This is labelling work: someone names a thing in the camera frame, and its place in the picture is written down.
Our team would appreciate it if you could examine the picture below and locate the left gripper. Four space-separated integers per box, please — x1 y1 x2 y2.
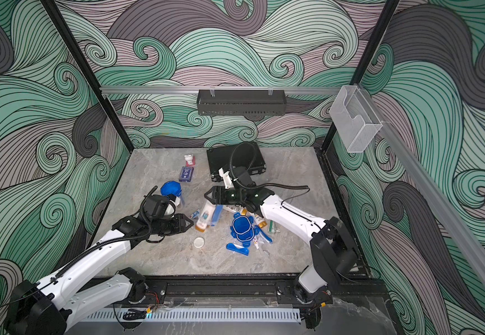
150 213 194 236

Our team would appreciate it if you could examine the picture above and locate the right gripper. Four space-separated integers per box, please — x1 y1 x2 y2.
206 186 248 205

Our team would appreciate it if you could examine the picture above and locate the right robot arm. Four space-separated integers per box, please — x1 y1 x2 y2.
204 186 360 304

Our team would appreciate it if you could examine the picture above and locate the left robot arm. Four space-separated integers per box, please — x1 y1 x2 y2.
4 214 193 334

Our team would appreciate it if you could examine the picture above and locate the round white soap disc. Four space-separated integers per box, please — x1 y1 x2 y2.
193 237 206 248

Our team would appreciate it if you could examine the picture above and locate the left blue-lid container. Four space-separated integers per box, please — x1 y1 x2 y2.
161 181 182 207

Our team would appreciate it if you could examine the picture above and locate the dark blue small box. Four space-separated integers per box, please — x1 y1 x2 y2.
179 166 194 182

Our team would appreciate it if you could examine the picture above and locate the small pink-capped bottle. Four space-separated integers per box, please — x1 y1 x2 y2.
185 154 196 167

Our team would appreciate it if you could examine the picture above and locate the black hard case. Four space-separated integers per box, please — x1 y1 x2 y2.
206 142 266 182

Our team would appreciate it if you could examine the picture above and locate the toothpaste and brush packet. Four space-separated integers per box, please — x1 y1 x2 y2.
252 231 273 250

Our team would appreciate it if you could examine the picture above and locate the green toothbrush in wrapper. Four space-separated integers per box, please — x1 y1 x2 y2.
268 220 279 234

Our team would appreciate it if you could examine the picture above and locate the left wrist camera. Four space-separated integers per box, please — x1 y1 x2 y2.
139 195 180 221

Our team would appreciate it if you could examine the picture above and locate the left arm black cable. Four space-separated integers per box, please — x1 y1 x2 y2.
36 186 159 294

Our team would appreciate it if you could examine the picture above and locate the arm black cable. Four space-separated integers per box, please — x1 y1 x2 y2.
36 186 159 294
228 141 311 202

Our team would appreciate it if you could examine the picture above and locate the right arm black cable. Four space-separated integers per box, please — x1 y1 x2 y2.
228 141 311 202

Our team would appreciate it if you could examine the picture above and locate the black wall shelf tray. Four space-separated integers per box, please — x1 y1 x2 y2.
196 89 287 118

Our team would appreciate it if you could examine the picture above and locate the white slotted cable duct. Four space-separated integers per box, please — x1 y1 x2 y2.
78 308 302 324

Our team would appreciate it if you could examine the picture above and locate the clear acrylic wall holder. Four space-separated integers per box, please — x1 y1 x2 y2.
330 85 382 154

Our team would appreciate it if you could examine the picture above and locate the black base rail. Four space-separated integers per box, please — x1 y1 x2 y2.
141 273 386 305

